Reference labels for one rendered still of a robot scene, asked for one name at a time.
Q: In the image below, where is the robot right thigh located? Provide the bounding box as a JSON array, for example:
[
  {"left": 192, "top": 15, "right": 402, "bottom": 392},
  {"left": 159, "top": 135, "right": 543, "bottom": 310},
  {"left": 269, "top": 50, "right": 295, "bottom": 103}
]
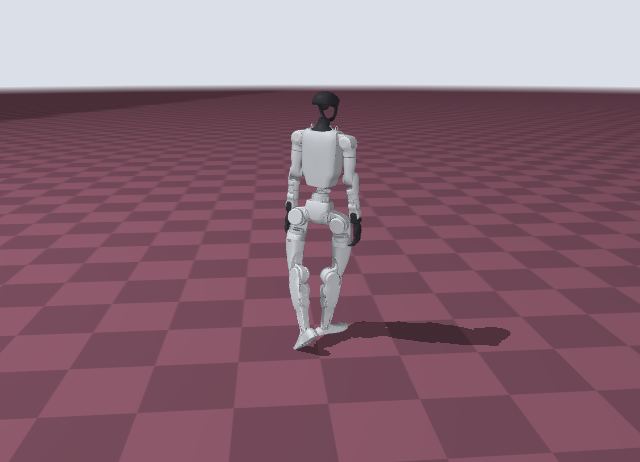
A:
[{"left": 320, "top": 210, "right": 352, "bottom": 284}]

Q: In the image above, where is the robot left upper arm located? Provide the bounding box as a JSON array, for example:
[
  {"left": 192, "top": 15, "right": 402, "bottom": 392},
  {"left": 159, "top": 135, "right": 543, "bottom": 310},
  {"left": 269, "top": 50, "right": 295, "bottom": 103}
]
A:
[{"left": 290, "top": 130, "right": 304, "bottom": 178}]

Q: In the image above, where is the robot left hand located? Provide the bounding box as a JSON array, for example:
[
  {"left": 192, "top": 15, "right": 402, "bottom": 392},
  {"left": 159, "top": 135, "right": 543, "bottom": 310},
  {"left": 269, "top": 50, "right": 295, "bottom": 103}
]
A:
[{"left": 285, "top": 201, "right": 292, "bottom": 233}]

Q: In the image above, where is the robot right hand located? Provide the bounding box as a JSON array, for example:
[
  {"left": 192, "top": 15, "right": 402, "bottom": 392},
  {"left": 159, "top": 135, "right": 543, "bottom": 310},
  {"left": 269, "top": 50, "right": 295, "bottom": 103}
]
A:
[{"left": 348, "top": 213, "right": 362, "bottom": 246}]

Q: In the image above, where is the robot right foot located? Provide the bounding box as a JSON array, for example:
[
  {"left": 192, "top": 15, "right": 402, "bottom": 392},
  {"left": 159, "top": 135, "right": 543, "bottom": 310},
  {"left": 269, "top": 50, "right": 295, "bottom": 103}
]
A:
[{"left": 315, "top": 322, "right": 348, "bottom": 335}]

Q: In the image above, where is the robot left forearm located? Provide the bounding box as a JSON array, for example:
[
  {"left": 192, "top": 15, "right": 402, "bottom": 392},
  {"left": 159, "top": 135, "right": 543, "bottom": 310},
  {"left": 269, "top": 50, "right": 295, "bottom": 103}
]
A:
[{"left": 286, "top": 167, "right": 301, "bottom": 210}]

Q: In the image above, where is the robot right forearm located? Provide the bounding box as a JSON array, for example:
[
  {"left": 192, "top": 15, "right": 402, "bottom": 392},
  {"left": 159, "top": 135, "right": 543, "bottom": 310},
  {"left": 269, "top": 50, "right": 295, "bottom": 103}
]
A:
[{"left": 346, "top": 173, "right": 361, "bottom": 220}]

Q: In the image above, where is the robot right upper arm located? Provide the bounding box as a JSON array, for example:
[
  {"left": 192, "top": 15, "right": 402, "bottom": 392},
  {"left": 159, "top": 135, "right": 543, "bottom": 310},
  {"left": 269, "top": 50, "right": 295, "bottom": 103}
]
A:
[{"left": 337, "top": 133, "right": 357, "bottom": 186}]

